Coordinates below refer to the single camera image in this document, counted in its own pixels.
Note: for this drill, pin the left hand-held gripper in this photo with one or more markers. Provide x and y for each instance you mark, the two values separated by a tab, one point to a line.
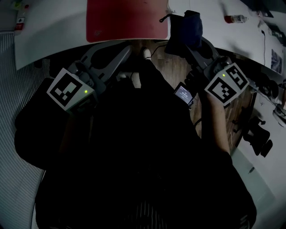
67	89

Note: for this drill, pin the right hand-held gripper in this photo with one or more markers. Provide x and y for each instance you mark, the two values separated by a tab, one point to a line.
225	85

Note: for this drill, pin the dark blue pouch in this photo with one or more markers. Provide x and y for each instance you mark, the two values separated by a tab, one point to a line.
190	29

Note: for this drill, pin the red mat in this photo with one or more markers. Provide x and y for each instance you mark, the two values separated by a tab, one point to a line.
125	20

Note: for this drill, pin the person's right forearm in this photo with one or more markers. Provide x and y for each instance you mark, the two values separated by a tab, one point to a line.
216	125

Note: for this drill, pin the person's left forearm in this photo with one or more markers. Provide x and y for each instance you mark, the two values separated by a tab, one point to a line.
66	134

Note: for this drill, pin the person's white shoe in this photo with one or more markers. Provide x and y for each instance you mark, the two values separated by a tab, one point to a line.
147	53
136	79

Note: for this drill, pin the small black display screen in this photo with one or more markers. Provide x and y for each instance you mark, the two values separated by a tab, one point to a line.
183	94

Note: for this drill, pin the bottle with orange drink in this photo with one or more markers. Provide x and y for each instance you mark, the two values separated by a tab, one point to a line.
235	19

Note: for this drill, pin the printed paper sheet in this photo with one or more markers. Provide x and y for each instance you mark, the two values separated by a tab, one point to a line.
276	61

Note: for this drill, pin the red and white box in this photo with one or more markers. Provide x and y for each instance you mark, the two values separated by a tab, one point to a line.
20	24

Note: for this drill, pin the person's black garment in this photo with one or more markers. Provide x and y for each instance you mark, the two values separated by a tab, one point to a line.
138	145

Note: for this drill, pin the black office chair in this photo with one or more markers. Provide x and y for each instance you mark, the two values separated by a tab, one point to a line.
257	136

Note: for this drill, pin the person's striped shirt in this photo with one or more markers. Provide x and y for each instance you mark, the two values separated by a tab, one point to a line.
145	214

